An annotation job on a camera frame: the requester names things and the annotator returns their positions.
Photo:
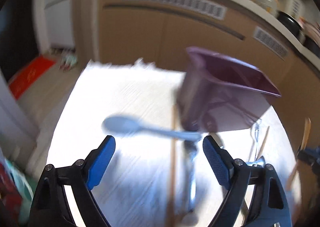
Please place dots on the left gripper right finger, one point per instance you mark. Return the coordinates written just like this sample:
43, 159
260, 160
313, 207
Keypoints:
220, 161

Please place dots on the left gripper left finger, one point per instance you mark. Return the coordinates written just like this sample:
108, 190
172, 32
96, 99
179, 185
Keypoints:
98, 160

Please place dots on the metal spoon white ball handle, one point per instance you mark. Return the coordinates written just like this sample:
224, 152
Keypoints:
190, 152

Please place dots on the blue plastic spoon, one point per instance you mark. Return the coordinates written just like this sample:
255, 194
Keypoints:
128, 125

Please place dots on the short wooden chopstick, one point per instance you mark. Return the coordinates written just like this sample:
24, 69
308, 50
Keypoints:
263, 144

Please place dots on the white plastic spoon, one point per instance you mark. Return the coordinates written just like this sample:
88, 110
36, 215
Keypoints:
254, 133

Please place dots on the white textured table cloth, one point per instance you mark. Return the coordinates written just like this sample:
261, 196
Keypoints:
134, 190

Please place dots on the purple plastic utensil caddy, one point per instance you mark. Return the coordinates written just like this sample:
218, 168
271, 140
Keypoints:
220, 93

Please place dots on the long wooden chopstick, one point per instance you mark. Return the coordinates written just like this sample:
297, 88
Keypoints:
171, 195

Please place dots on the red floor mat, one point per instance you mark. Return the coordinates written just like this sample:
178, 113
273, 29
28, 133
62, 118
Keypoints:
24, 78

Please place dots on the black pot on counter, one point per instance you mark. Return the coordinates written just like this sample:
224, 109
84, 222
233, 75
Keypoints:
290, 23

